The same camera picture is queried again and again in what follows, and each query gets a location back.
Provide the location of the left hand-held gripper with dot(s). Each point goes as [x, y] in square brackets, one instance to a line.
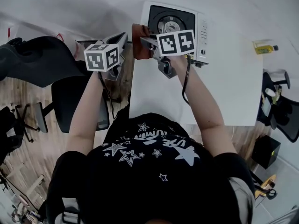
[100, 58]

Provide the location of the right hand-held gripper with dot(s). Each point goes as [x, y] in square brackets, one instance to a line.
[175, 42]

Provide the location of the brown cloth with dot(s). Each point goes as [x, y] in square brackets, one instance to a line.
[140, 48]

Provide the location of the white portable gas stove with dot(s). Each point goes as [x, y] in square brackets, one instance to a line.
[202, 43]

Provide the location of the person's left forearm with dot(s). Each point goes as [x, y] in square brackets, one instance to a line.
[84, 115]

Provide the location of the person's right forearm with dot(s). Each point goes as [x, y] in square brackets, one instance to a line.
[205, 111]

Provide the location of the clear plastic jug red label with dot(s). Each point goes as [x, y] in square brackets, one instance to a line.
[72, 48]

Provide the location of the black mesh office chair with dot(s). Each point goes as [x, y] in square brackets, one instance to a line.
[42, 59]

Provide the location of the white table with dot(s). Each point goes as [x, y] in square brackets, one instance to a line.
[229, 83]

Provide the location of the yellow oil bottle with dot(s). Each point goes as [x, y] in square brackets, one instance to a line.
[264, 49]

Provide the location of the black star chair base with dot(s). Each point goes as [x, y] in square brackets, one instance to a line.
[24, 122]

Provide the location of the small white bottle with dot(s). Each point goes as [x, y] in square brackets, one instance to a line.
[271, 92]

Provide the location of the grey flat box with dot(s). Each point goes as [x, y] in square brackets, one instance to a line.
[266, 107]

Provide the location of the person's body black star shirt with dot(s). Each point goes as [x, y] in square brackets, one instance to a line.
[149, 183]

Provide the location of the black backpack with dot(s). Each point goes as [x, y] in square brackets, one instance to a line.
[9, 136]

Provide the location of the black office chair holding items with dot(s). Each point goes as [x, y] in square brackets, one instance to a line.
[287, 115]

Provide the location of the black cube box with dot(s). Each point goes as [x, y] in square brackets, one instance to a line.
[266, 151]

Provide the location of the yellow wooden board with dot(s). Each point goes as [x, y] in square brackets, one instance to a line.
[265, 185]

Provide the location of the light wooden frame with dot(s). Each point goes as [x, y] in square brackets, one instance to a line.
[35, 185]

